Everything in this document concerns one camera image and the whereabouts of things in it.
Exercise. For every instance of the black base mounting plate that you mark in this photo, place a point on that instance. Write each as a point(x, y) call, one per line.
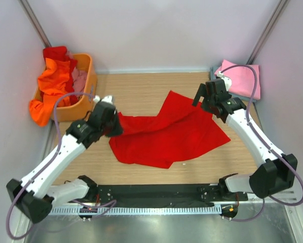
point(167, 195)

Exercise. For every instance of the dark red shirt in basket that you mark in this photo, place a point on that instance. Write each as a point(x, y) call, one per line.
point(56, 53)

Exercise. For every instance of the folded grey-blue t-shirt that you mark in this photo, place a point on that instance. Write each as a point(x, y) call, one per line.
point(214, 71)

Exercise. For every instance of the orange t-shirt in basket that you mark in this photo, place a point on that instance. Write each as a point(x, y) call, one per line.
point(52, 83)

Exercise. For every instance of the left aluminium frame post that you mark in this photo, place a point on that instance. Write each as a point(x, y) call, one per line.
point(35, 22)

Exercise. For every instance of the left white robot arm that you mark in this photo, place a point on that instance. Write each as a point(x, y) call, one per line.
point(34, 195)

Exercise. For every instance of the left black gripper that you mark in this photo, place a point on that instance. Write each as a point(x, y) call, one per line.
point(118, 129)

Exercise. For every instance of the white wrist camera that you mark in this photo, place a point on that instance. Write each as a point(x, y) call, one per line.
point(226, 79)
point(107, 99)

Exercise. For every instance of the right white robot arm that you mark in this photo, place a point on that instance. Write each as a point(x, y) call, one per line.
point(274, 171)

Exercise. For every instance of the right aluminium frame post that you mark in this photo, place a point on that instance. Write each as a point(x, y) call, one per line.
point(268, 29)

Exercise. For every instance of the dusty pink shirt in basket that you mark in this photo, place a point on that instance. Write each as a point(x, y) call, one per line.
point(76, 78)

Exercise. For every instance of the orange plastic laundry basket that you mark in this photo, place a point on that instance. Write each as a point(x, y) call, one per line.
point(85, 103)

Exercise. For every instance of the folded pink t-shirt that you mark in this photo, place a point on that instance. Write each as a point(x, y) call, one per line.
point(243, 81)

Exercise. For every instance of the aluminium frame post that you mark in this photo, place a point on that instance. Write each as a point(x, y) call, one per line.
point(35, 22)
point(268, 29)

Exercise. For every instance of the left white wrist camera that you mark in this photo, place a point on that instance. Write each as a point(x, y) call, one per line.
point(107, 99)

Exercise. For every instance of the white slotted cable duct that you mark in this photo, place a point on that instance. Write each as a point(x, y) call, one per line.
point(81, 211)

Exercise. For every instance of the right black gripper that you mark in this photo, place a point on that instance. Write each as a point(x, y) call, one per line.
point(202, 92)

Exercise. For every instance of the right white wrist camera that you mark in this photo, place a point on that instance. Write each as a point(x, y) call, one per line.
point(226, 79)

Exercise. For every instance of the red t-shirt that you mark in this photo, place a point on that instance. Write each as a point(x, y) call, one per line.
point(179, 132)

